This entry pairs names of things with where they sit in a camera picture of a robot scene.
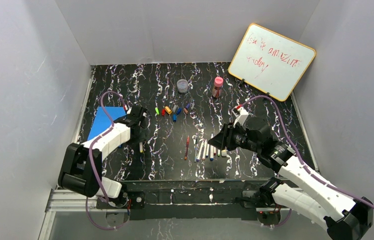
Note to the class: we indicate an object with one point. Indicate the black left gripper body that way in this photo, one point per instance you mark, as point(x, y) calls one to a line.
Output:
point(142, 131)

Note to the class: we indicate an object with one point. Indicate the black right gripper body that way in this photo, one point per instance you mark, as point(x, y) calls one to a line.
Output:
point(229, 139)

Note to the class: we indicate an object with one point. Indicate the orange yellow highlighter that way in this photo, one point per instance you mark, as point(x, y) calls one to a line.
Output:
point(224, 153)

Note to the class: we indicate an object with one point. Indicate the blue capped white marker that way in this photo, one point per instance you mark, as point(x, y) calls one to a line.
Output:
point(211, 152)

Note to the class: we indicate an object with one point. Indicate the blue red marker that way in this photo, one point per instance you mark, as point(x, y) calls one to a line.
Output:
point(207, 150)

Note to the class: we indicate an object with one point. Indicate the checkered black white pen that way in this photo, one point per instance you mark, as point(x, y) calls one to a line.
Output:
point(195, 148)

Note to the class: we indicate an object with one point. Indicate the yellow highlighter cap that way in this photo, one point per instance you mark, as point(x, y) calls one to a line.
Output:
point(168, 110)

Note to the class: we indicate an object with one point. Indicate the purple white marker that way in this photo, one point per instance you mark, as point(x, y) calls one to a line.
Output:
point(199, 152)

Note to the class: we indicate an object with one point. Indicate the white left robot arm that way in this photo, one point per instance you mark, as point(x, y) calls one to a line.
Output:
point(81, 170)

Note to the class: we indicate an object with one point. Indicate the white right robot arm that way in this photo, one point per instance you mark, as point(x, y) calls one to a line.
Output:
point(343, 217)

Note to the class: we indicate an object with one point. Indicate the blue foam pad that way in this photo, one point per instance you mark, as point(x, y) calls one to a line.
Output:
point(102, 122)

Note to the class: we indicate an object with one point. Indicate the pink capped bottle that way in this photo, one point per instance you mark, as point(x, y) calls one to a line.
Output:
point(217, 88)

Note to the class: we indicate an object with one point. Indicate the clear round plastic container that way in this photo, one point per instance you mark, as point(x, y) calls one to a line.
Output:
point(182, 86)

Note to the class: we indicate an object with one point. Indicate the yellow framed whiteboard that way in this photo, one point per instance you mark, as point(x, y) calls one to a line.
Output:
point(270, 62)

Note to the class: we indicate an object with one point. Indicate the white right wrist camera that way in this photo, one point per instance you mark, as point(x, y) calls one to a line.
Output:
point(240, 114)

